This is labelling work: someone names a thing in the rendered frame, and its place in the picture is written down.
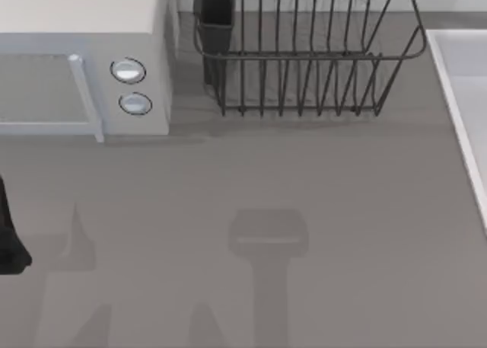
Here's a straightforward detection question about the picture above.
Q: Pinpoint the small microwave knob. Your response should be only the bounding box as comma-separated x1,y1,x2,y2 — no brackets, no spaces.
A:
118,91,154,117

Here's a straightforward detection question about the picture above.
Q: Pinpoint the large microwave knob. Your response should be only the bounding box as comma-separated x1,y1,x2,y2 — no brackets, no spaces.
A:
110,56,147,85

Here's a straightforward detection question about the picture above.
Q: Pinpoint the black cutlery holder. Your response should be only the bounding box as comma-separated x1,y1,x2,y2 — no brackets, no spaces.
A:
193,0,237,86

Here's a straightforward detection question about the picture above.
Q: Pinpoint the pale microwave oven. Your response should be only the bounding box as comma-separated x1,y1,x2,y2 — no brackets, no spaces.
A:
0,0,180,143

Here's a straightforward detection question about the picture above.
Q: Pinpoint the microwave oven door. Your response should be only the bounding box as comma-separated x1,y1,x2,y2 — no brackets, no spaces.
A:
0,53,106,143

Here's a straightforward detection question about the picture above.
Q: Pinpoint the white sink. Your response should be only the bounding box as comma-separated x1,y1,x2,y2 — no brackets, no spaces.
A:
425,29,487,238

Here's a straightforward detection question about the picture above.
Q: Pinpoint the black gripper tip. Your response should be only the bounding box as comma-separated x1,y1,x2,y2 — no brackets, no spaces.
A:
0,175,33,276

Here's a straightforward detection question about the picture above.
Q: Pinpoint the dark wire dish rack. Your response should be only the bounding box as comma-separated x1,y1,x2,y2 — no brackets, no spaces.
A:
193,0,427,118

